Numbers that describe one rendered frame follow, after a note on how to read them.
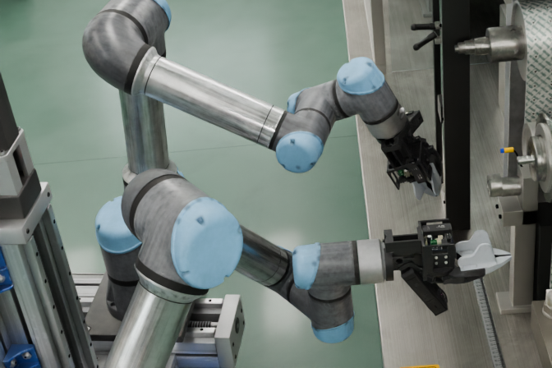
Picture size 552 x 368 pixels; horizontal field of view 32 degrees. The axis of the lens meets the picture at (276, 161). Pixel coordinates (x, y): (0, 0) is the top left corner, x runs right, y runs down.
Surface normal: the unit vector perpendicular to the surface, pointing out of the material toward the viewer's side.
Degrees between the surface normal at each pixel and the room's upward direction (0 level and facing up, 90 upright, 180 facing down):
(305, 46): 0
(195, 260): 84
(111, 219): 8
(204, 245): 84
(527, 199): 90
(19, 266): 90
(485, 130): 0
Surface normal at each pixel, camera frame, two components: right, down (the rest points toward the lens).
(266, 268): 0.56, 0.45
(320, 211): -0.11, -0.83
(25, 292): -0.14, 0.56
